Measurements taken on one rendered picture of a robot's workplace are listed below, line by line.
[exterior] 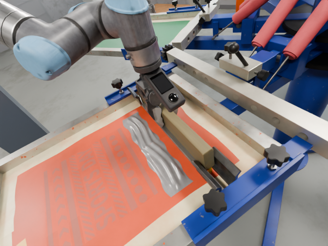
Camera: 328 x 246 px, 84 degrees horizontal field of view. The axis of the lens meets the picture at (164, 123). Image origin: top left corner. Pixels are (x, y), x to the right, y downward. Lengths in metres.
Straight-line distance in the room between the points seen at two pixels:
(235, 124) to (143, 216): 0.35
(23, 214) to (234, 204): 0.58
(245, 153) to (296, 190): 1.10
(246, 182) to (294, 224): 1.09
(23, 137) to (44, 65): 0.81
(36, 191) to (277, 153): 0.68
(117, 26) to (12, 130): 0.85
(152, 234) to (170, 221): 0.05
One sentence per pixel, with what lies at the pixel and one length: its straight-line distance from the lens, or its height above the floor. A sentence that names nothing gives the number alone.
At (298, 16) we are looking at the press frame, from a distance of 1.09.
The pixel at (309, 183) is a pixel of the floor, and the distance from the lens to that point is 1.67.
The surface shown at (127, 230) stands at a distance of 0.51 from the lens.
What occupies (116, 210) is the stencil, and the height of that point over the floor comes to 0.96.
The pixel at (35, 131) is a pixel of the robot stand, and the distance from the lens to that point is 1.15.
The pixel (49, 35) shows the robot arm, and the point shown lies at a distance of 0.39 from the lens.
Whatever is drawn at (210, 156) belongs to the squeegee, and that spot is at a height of 1.04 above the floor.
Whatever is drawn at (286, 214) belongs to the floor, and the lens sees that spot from 1.54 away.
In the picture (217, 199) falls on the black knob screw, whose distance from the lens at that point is 0.37.
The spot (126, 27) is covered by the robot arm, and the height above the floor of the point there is 1.30.
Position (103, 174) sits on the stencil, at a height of 0.96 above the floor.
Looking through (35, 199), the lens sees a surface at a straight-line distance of 0.71.
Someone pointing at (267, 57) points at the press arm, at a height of 1.04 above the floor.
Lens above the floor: 1.41
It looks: 45 degrees down
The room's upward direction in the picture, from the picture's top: 19 degrees counter-clockwise
